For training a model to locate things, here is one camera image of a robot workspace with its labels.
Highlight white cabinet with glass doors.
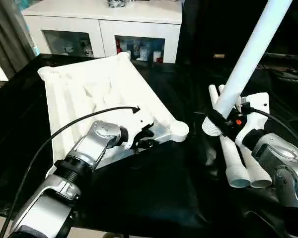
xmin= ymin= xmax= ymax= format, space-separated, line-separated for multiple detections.
xmin=20 ymin=0 xmax=182 ymax=64

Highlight white plastic table top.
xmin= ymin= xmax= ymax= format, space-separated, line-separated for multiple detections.
xmin=37 ymin=52 xmax=191 ymax=173

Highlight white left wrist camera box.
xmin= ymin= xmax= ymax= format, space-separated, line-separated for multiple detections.
xmin=120 ymin=113 xmax=155 ymax=151

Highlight grey curtain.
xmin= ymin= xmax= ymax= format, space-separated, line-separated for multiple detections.
xmin=0 ymin=0 xmax=41 ymax=81

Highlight white plastic table leg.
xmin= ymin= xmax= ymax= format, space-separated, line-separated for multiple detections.
xmin=202 ymin=0 xmax=293 ymax=137
xmin=217 ymin=84 xmax=274 ymax=189
xmin=208 ymin=85 xmax=252 ymax=188

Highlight black mat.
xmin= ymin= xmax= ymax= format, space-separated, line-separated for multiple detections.
xmin=0 ymin=54 xmax=298 ymax=236

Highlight black furniture with gold label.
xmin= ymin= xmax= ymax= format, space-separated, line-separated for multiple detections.
xmin=181 ymin=0 xmax=298 ymax=67

